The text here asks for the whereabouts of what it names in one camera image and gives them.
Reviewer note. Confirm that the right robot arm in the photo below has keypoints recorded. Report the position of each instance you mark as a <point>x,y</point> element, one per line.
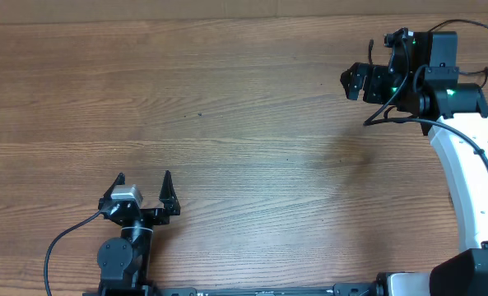
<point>421,82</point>

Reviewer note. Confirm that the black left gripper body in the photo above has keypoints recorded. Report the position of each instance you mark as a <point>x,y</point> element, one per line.
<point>154,217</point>

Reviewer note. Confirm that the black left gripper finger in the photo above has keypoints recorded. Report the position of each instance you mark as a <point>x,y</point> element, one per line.
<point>167,195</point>
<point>120,180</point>

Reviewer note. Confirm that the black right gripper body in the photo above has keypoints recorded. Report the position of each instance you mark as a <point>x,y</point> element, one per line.
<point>378,86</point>

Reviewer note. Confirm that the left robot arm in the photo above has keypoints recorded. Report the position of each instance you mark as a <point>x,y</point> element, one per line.
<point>124,260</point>

